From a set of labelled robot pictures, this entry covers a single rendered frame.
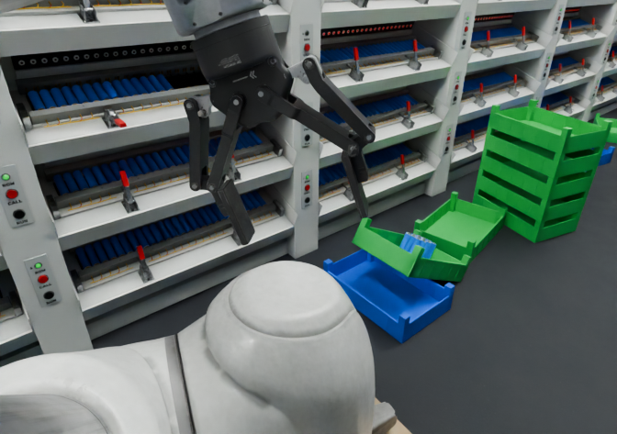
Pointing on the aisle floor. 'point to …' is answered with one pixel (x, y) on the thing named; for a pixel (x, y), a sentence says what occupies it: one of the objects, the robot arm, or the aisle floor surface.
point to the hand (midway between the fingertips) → (301, 217)
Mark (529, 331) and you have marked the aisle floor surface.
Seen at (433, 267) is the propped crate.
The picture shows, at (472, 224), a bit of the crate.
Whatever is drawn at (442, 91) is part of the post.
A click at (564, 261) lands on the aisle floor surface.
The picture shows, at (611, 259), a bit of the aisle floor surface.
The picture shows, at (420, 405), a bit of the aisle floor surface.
